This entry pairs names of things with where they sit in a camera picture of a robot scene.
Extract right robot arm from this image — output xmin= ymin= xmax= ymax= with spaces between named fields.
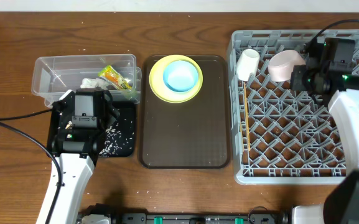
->
xmin=290 ymin=38 xmax=359 ymax=223

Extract black rectangular tray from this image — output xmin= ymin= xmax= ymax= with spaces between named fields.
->
xmin=47 ymin=98 xmax=136 ymax=161

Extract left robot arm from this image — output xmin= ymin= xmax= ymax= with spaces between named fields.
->
xmin=37 ymin=88 xmax=119 ymax=223

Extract yellow plate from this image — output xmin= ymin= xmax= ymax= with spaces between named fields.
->
xmin=149 ymin=55 xmax=203 ymax=103

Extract green orange snack wrapper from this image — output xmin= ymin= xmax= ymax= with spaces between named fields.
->
xmin=98 ymin=65 xmax=132 ymax=90

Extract grey dishwasher rack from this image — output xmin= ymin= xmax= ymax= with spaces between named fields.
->
xmin=226 ymin=29 xmax=359 ymax=185

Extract clear plastic bin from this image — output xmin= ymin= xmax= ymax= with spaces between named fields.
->
xmin=32 ymin=54 xmax=142 ymax=108

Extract white tissue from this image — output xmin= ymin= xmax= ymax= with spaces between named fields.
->
xmin=80 ymin=78 xmax=110 ymax=90

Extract rice grains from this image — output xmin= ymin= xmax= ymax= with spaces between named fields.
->
xmin=99 ymin=126 xmax=135 ymax=157

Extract dark brown serving tray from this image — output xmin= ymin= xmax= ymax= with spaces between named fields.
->
xmin=139 ymin=55 xmax=231 ymax=169

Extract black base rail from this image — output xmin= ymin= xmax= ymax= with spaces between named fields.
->
xmin=74 ymin=203 xmax=292 ymax=224

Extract light blue bowl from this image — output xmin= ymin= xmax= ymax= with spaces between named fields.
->
xmin=163 ymin=60 xmax=198 ymax=93

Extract white bowl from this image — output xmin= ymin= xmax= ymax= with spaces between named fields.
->
xmin=268 ymin=50 xmax=305 ymax=82

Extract white cup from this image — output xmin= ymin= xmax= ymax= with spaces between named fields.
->
xmin=236 ymin=49 xmax=260 ymax=82

